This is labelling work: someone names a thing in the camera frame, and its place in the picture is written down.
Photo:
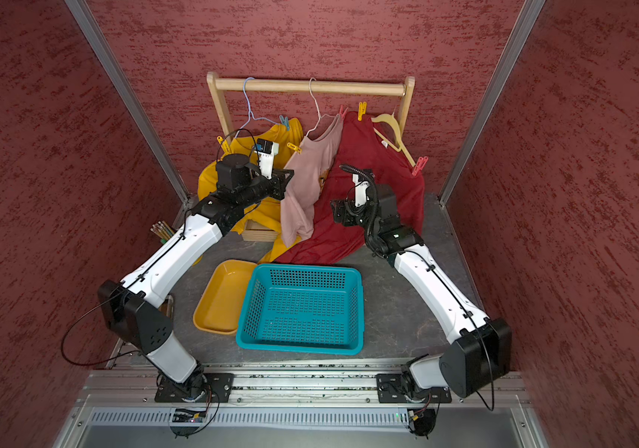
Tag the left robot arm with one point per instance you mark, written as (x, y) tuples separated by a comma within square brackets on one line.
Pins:
[(132, 308)]

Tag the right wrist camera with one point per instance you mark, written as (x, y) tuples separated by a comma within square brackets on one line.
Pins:
[(360, 190)]

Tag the light blue wire hanger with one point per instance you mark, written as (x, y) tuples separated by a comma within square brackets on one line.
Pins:
[(251, 118)]

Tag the teal plastic basket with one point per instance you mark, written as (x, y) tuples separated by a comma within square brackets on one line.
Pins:
[(303, 309)]

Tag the yellow t-shirt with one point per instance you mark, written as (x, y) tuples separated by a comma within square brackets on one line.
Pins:
[(231, 213)]

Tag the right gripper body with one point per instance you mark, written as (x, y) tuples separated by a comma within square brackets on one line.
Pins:
[(363, 217)]

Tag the aluminium mounting rail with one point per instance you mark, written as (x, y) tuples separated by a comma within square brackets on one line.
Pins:
[(325, 394)]

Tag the pencils bundle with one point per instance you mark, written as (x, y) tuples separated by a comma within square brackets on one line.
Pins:
[(162, 231)]

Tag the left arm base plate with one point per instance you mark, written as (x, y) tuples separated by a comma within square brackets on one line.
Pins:
[(197, 389)]

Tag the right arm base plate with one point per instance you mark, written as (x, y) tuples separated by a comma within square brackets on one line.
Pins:
[(401, 388)]

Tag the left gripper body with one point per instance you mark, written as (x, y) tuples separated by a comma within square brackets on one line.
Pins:
[(259, 188)]

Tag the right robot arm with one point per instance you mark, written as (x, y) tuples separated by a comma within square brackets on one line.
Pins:
[(479, 351)]

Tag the blue clothespin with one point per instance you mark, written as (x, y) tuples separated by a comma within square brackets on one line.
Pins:
[(285, 121)]

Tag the wooden clothes rack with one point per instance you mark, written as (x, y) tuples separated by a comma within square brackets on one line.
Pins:
[(404, 91)]

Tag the white wire hanger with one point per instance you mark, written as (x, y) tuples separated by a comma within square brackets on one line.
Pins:
[(320, 116)]

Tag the yellow plastic tray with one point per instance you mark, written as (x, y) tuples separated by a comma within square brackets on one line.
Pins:
[(221, 303)]

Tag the cream plastic hanger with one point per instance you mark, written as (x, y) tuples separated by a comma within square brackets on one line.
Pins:
[(395, 141)]

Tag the pink printed t-shirt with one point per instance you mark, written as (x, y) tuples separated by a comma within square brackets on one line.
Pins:
[(310, 169)]

